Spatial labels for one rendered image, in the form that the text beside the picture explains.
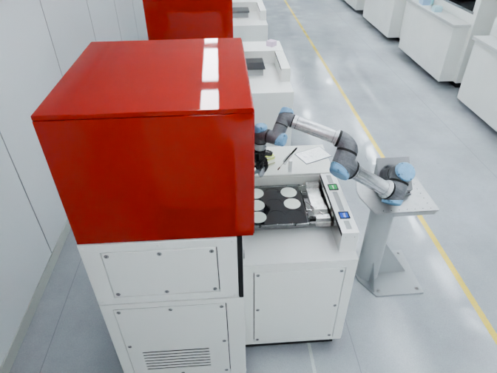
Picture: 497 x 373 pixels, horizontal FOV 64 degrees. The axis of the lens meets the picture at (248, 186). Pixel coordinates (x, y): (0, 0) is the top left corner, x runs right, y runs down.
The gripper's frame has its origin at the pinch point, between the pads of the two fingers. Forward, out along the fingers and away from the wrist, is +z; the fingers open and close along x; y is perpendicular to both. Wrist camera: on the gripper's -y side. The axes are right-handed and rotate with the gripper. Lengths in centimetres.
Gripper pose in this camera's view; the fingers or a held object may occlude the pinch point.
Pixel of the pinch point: (261, 175)
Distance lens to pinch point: 246.7
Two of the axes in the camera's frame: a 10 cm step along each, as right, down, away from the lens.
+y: -5.7, 4.9, -6.6
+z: 0.0, 8.0, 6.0
